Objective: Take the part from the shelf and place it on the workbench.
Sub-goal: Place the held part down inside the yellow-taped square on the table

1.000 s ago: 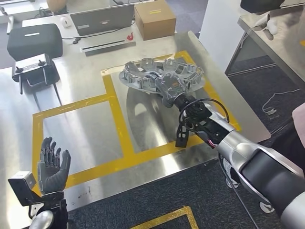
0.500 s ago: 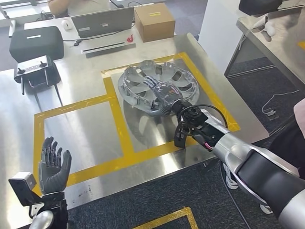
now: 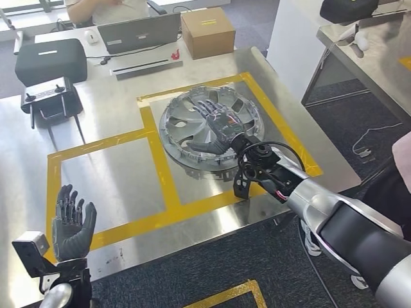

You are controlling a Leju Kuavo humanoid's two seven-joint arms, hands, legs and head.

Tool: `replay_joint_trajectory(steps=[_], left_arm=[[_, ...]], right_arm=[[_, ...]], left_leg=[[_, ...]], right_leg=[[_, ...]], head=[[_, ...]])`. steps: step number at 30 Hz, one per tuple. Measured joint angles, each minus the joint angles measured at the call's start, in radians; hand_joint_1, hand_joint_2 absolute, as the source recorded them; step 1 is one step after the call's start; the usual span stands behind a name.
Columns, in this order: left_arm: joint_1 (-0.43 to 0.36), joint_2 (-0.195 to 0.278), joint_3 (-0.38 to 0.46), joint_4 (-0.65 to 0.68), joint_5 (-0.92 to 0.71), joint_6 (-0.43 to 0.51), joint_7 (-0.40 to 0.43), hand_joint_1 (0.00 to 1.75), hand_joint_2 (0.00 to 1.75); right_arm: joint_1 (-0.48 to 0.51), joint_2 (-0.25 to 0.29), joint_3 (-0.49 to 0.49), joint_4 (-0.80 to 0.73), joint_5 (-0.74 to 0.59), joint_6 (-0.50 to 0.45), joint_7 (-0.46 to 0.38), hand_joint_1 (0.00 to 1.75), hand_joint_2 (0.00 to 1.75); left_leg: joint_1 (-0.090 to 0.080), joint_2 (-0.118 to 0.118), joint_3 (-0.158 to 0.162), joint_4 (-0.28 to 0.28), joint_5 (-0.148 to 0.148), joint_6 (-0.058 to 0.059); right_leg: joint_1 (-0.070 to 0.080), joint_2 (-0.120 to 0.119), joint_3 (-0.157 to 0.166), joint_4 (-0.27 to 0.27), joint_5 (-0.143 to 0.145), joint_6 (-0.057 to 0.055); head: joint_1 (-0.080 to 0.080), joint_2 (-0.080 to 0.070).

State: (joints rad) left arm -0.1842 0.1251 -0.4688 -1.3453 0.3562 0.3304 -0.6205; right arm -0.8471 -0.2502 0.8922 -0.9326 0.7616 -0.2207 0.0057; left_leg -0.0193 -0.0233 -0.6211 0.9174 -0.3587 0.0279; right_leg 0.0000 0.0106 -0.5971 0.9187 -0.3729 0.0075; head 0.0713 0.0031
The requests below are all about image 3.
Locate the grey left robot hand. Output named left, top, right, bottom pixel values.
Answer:
left=52, top=184, right=97, bottom=262

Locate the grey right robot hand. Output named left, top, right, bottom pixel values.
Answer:
left=186, top=95, right=249, bottom=156

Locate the grey plastic wheel hubcap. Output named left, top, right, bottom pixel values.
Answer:
left=159, top=86, right=266, bottom=172

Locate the stainless steel workbench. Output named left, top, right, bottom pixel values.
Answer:
left=0, top=8, right=362, bottom=308

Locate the yellow tape on workbench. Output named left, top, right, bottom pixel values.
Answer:
left=45, top=71, right=323, bottom=264

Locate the brown cardboard box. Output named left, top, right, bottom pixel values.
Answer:
left=181, top=6, right=236, bottom=60

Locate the long steel bar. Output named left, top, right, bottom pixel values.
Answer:
left=110, top=58, right=184, bottom=81

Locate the black remote controller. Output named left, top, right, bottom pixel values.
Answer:
left=20, top=76, right=87, bottom=148

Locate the grey laptop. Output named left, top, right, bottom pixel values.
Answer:
left=97, top=12, right=181, bottom=55

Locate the yellow floor tape strip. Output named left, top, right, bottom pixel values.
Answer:
left=183, top=279, right=267, bottom=308

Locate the black zip case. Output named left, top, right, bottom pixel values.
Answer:
left=320, top=0, right=379, bottom=24
left=14, top=38, right=88, bottom=87

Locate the white computer mouse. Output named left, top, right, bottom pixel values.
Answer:
left=84, top=30, right=100, bottom=46

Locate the white handheld controller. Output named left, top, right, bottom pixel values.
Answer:
left=337, top=23, right=370, bottom=58

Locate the stainless steel bench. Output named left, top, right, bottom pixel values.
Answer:
left=301, top=0, right=411, bottom=125

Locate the person at desk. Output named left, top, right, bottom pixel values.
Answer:
left=64, top=0, right=152, bottom=26

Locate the standing person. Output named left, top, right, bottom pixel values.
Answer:
left=298, top=132, right=411, bottom=292

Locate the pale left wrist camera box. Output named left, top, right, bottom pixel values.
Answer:
left=11, top=231, right=51, bottom=280

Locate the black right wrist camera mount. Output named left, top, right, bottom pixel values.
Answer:
left=233, top=167, right=255, bottom=201

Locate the white floor cable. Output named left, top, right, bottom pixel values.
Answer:
left=351, top=122, right=403, bottom=159

